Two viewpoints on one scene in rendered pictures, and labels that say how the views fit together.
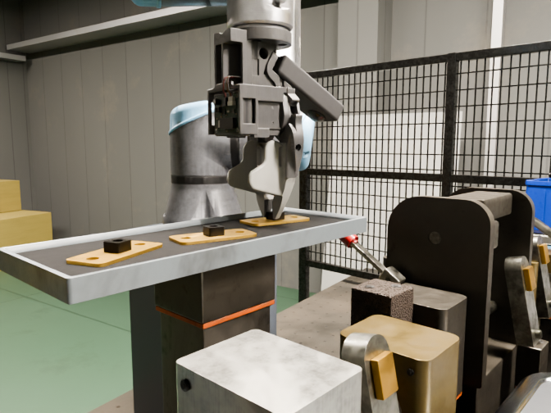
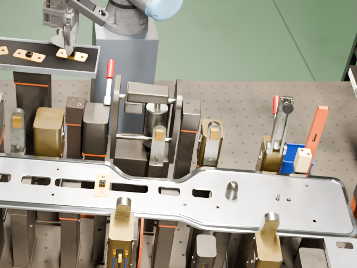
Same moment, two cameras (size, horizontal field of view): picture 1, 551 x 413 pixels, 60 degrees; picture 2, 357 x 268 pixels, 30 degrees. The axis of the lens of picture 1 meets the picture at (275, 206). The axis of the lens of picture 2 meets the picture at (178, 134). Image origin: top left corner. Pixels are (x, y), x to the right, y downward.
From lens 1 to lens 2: 164 cm
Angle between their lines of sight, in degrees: 49
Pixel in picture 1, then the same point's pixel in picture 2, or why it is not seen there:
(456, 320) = (93, 128)
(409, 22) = not seen: outside the picture
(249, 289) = (34, 78)
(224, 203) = (122, 19)
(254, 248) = (24, 69)
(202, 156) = not seen: outside the picture
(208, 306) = (15, 78)
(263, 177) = (57, 40)
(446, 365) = (47, 133)
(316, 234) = (59, 72)
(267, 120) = (57, 22)
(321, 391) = not seen: outside the picture
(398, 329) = (53, 116)
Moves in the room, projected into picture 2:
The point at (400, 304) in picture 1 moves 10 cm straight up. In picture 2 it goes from (72, 110) to (72, 81)
